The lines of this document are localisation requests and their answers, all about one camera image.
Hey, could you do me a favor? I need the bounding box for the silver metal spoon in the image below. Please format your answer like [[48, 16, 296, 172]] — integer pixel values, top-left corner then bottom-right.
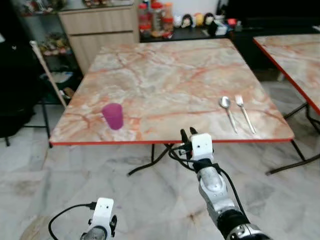
[[219, 96, 239, 134]]

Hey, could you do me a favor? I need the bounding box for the silver metal fork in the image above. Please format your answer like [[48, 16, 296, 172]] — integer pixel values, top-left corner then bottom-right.
[[235, 95, 257, 135]]

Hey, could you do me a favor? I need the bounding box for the marble pattern folding table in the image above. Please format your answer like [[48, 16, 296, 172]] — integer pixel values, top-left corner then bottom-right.
[[50, 38, 320, 176]]

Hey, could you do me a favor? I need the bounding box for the purple plastic cup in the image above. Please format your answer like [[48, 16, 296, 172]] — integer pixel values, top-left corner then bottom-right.
[[101, 103, 124, 131]]

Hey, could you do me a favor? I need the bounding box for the black haired doll figurine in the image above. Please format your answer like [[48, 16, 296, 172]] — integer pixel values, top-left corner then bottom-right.
[[181, 14, 194, 29], [204, 12, 217, 37]]

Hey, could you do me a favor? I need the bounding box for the red lidded plastic jar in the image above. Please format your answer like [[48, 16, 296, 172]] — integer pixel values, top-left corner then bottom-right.
[[138, 4, 152, 37], [150, 2, 165, 37], [162, 4, 175, 37]]

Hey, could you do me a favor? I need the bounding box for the yellow round figurine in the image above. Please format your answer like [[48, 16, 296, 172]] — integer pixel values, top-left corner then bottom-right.
[[194, 12, 205, 27]]

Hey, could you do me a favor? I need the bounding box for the red edged marble table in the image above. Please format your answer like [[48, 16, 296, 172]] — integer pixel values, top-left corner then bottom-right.
[[252, 34, 320, 133]]

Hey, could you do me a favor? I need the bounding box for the light wooden cabinet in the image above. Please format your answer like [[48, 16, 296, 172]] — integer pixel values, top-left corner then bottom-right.
[[58, 4, 141, 75]]

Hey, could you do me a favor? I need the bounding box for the pale wooden stick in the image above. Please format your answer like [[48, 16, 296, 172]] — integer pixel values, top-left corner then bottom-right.
[[29, 41, 68, 108]]

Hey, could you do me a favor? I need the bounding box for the black chair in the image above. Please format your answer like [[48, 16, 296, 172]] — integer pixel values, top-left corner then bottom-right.
[[0, 30, 32, 147]]

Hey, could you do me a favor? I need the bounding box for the black metal shelf rack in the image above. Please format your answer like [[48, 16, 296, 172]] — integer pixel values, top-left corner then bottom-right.
[[12, 0, 83, 146]]

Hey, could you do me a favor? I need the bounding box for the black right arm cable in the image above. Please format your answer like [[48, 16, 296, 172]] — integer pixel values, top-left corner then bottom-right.
[[167, 143, 247, 217]]

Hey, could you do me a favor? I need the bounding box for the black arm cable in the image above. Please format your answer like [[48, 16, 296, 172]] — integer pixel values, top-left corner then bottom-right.
[[48, 201, 97, 240], [167, 143, 247, 217]]

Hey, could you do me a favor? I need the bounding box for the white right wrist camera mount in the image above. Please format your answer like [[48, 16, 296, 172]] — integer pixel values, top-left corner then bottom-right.
[[190, 133, 214, 162]]

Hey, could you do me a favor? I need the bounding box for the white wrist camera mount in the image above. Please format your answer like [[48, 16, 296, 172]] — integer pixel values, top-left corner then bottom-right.
[[90, 197, 115, 230], [190, 133, 214, 162]]

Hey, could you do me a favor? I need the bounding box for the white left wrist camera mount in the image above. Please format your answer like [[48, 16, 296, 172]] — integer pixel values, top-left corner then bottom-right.
[[90, 197, 115, 230]]

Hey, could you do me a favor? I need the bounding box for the dark metal table leg frame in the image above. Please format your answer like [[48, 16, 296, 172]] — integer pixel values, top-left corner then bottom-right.
[[127, 144, 187, 176], [266, 140, 320, 176]]

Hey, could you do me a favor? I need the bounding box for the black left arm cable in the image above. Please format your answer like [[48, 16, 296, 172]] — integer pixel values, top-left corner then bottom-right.
[[48, 201, 97, 240]]

